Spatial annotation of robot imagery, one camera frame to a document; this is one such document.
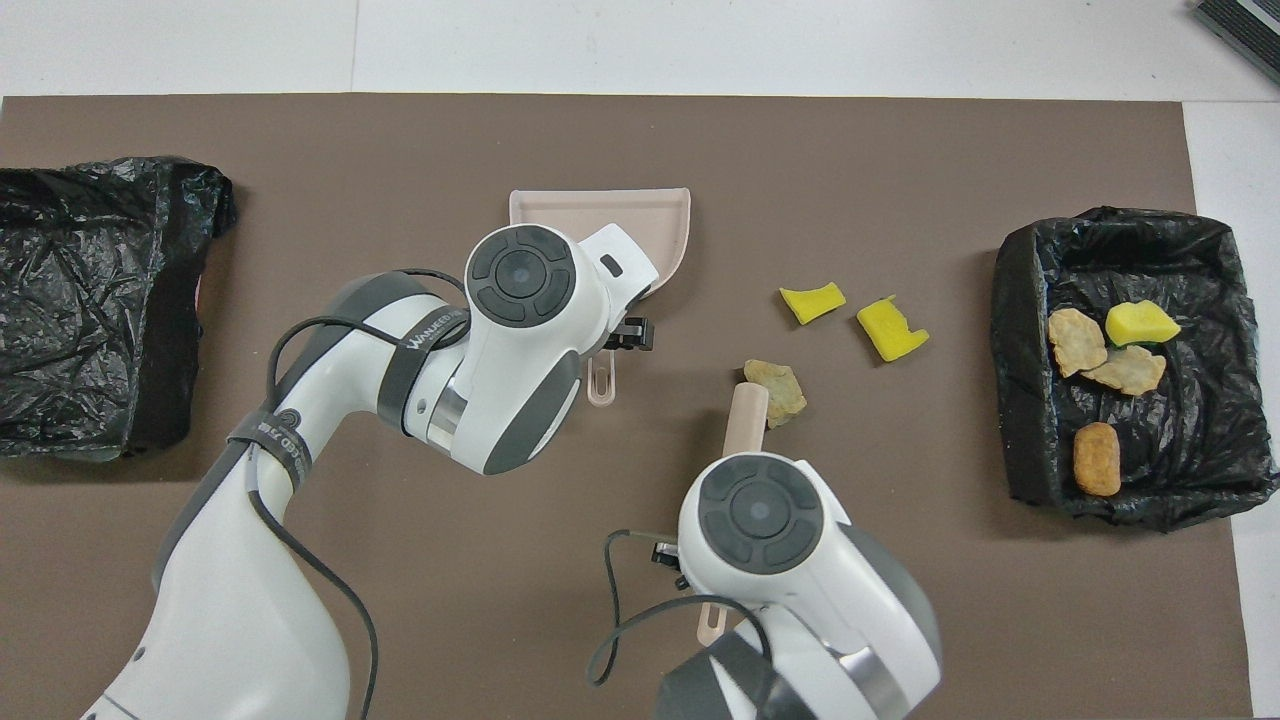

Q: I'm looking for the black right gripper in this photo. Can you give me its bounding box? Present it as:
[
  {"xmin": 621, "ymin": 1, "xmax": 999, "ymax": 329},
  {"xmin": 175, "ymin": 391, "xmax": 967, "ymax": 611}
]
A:
[{"xmin": 650, "ymin": 538, "xmax": 693, "ymax": 593}]

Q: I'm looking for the beige plastic dustpan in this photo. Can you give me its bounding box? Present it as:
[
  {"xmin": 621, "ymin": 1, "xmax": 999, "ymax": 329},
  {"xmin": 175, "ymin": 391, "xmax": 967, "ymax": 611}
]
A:
[{"xmin": 508, "ymin": 185, "xmax": 694, "ymax": 409}]

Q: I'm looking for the beige hand brush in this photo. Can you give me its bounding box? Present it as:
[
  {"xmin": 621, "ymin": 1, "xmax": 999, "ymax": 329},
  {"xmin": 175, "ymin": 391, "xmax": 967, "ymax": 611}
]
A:
[{"xmin": 697, "ymin": 383, "xmax": 771, "ymax": 646}]

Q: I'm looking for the yellow green sponge piece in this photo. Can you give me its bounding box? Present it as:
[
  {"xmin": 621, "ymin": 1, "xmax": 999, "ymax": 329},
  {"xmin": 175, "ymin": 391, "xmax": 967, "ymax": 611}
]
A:
[{"xmin": 779, "ymin": 282, "xmax": 848, "ymax": 326}]

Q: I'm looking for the notched yellow sponge piece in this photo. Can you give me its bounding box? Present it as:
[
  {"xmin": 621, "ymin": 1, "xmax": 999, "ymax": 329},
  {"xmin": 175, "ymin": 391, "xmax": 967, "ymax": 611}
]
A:
[{"xmin": 857, "ymin": 295, "xmax": 931, "ymax": 364}]

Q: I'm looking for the brown bread roll toy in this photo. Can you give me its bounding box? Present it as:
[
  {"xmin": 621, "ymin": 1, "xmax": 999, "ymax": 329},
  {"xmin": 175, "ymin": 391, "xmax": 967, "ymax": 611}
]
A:
[{"xmin": 1073, "ymin": 421, "xmax": 1123, "ymax": 498}]

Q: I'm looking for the orange striped croissant toy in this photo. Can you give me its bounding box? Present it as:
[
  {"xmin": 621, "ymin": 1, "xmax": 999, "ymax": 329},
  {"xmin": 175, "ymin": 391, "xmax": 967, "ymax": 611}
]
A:
[{"xmin": 1047, "ymin": 307, "xmax": 1109, "ymax": 379}]

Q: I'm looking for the rounded yellow sponge piece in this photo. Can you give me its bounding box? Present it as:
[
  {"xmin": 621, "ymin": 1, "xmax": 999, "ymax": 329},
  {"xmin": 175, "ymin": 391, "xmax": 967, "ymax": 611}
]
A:
[{"xmin": 1105, "ymin": 300, "xmax": 1183, "ymax": 348}]

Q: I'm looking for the black bag lined bin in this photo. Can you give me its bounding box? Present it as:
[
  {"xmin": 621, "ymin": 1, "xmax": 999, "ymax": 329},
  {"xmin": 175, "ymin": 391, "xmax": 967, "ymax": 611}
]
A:
[
  {"xmin": 0, "ymin": 155, "xmax": 239, "ymax": 463},
  {"xmin": 990, "ymin": 205, "xmax": 1280, "ymax": 533}
]

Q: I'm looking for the brown table mat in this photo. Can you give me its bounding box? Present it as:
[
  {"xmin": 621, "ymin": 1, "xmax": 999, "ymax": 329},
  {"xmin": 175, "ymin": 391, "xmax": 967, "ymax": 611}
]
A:
[{"xmin": 0, "ymin": 93, "xmax": 1256, "ymax": 720}]

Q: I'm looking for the dark ribbed panel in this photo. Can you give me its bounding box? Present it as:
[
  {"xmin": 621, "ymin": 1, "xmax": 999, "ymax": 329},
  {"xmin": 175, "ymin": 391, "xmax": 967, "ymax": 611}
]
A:
[{"xmin": 1190, "ymin": 0, "xmax": 1280, "ymax": 86}]

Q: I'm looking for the dark left arm cable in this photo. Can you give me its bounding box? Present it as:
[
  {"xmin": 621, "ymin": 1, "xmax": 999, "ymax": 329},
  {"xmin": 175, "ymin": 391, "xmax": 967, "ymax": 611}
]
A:
[{"xmin": 245, "ymin": 268, "xmax": 471, "ymax": 720}]

